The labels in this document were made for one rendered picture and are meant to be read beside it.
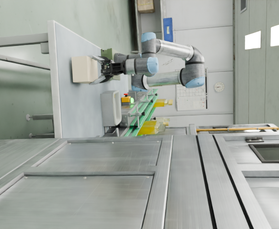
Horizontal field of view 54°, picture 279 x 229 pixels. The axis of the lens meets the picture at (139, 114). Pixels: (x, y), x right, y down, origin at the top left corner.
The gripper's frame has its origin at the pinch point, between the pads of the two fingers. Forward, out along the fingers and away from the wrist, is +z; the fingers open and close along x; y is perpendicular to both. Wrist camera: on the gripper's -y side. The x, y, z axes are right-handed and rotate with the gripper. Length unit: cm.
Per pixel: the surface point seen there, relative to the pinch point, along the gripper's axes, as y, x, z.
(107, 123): -44, 31, 4
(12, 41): 16.1, -13.8, 30.3
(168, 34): -580, -144, -13
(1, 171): 57, 36, 10
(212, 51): -649, -104, -126
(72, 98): 6.0, 13.9, 7.2
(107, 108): -42.3, 20.7, 3.9
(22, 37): 16.0, -15.4, 24.7
